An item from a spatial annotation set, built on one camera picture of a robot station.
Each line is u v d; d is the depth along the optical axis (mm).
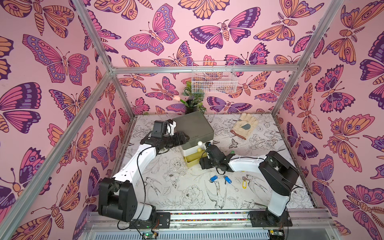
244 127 1099
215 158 717
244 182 854
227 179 874
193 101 957
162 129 662
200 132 834
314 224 729
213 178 876
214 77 950
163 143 637
